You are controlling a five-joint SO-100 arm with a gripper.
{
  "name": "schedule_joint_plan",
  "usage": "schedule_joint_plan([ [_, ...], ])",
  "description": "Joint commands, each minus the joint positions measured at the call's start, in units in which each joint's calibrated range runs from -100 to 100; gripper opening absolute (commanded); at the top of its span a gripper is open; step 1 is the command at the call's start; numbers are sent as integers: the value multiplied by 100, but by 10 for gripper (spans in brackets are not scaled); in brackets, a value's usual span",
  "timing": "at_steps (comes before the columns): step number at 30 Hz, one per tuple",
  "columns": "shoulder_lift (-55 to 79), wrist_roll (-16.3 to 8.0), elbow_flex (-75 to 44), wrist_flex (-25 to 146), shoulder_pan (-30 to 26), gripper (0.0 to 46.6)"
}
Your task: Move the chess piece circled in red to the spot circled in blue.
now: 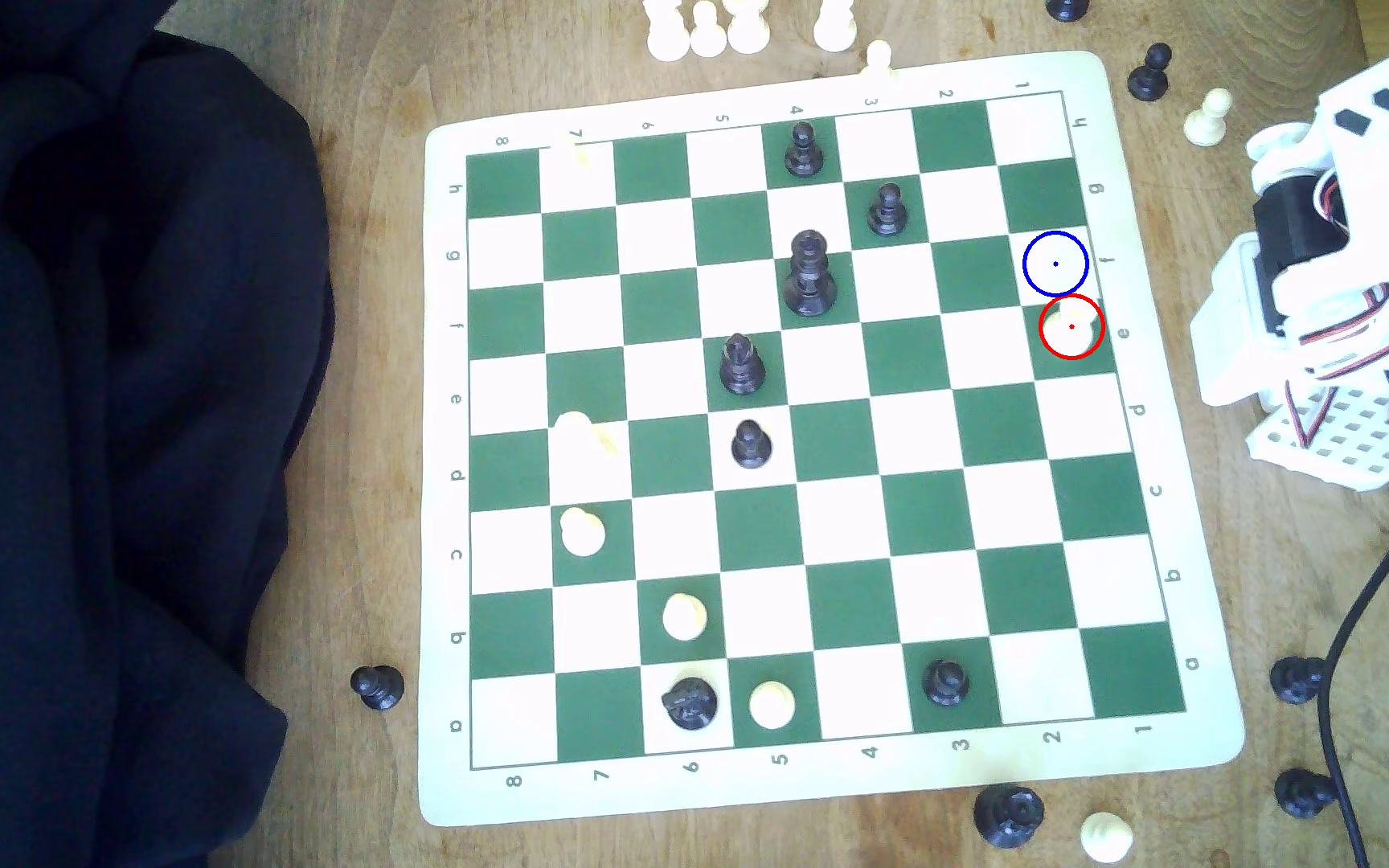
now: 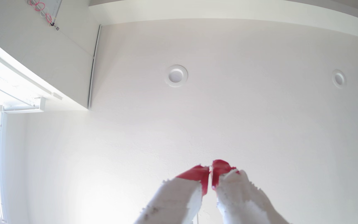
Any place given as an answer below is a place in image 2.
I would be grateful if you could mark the round recessed ceiling light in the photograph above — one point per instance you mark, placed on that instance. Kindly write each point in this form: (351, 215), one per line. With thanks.
(339, 78)
(176, 75)

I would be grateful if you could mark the white wall panel board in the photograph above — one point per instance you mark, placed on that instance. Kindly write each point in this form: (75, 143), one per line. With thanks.
(54, 6)

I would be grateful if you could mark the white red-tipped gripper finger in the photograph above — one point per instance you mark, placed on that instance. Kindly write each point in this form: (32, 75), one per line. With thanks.
(241, 199)
(176, 199)

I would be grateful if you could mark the white window blind headrail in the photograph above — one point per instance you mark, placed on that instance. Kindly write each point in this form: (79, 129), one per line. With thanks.
(26, 107)

